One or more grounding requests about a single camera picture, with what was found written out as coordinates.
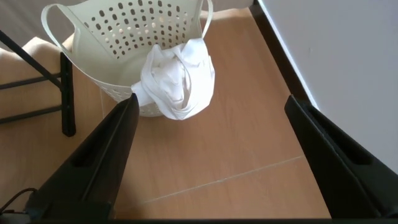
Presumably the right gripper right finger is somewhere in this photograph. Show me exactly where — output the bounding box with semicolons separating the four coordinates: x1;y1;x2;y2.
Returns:
284;94;398;219

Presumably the black cable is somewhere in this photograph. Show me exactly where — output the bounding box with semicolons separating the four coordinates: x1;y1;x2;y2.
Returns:
0;187;38;218

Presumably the black clothes rack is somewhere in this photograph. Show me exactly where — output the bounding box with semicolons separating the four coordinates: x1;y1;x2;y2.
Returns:
0;29;77;138

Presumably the white laundry basket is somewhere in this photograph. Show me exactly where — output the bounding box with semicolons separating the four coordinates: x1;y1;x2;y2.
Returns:
40;0;215;118

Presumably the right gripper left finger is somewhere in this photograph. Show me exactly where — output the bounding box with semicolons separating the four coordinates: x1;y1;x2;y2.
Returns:
24;92;141;219

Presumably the white garment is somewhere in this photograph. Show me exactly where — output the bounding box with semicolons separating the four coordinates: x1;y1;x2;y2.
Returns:
131;37;216;121

